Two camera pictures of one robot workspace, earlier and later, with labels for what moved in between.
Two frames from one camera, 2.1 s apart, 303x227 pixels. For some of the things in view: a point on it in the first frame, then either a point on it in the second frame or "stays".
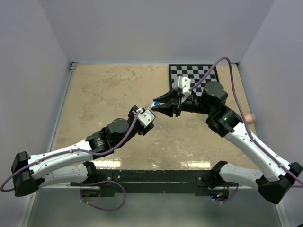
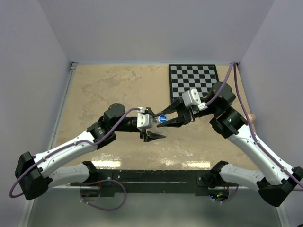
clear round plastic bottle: (150, 107) -> (155, 120)
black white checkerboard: (195, 72) stays
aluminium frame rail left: (53, 141) stays
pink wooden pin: (250, 117) stays
